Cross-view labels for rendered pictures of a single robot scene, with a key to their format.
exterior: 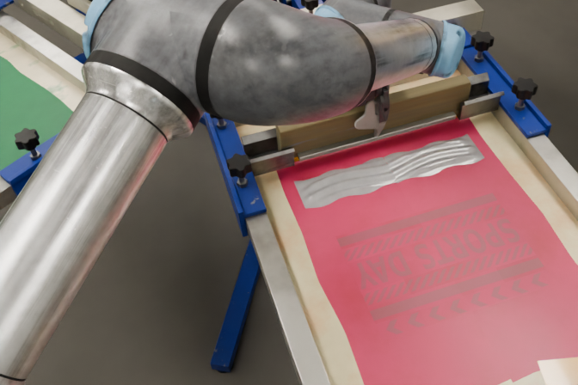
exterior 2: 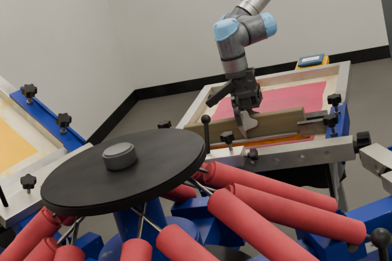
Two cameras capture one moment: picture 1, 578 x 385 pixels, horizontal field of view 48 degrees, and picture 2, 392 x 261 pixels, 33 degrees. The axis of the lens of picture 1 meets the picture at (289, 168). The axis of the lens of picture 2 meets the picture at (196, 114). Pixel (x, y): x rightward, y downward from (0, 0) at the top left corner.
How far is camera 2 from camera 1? 2.69 m
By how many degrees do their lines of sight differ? 107
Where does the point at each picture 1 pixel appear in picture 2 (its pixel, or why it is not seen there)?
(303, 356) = (343, 79)
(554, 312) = not seen: hidden behind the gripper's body
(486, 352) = (275, 93)
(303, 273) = (328, 107)
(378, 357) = (315, 91)
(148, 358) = not seen: outside the picture
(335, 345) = (328, 92)
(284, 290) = (339, 91)
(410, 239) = not seen: hidden behind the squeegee
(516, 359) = (266, 92)
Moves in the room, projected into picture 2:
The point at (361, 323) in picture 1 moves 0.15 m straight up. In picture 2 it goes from (314, 97) to (305, 57)
